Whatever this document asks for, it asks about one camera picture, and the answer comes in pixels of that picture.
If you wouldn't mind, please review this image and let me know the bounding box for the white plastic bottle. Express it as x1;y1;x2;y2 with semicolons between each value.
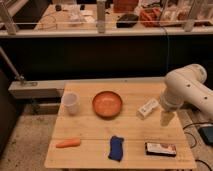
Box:
138;98;159;117

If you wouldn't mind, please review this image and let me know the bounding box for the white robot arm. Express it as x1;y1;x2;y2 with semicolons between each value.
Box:
159;64;213;126

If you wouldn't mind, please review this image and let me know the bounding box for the orange ceramic bowl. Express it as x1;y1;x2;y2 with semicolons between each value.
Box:
92;91;123;118

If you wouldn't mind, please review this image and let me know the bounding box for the black rectangular box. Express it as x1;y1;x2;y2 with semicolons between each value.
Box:
145;142;177;157

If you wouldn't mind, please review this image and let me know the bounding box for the black device on floor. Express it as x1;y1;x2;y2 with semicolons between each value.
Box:
198;126;213;146

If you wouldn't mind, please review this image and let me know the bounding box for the blue cloth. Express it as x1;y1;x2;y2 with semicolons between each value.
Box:
108;136;124;162

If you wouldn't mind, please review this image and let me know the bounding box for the wooden table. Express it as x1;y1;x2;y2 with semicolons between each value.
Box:
45;82;196;169

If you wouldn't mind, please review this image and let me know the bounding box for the translucent plastic cup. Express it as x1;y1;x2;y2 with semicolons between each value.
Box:
61;92;79;115

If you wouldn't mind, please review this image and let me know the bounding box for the orange carrot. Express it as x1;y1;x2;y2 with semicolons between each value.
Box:
56;138;81;148

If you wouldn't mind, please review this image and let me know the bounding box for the orange tool on bench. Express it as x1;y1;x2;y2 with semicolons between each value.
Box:
139;8;161;27

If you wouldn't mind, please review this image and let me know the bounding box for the black bag on bench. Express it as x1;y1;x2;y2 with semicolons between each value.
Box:
116;13;139;28

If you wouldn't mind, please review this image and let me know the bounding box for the metal clamp stand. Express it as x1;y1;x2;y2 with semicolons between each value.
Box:
0;46;38;86

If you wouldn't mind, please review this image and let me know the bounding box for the grey metal post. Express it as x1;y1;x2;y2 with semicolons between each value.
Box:
97;0;106;33

